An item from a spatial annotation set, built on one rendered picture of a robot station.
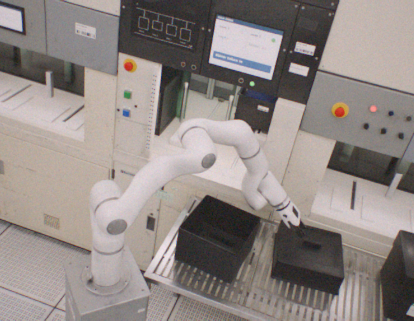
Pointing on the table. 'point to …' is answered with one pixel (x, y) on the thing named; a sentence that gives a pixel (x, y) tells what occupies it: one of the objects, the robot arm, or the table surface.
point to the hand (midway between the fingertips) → (300, 229)
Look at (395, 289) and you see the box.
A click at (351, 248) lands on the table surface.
